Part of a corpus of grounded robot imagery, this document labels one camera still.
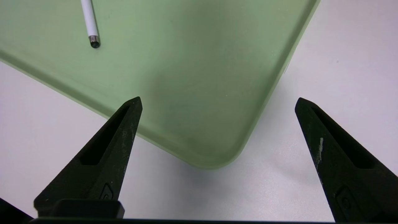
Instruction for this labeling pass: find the white pen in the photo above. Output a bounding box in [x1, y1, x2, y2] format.
[80, 0, 101, 49]

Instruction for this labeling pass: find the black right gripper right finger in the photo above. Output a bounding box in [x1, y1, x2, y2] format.
[295, 97, 398, 222]

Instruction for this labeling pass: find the light green plastic tray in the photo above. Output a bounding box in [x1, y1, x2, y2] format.
[0, 0, 321, 170]

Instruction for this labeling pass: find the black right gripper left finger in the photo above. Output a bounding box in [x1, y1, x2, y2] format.
[34, 96, 143, 217]

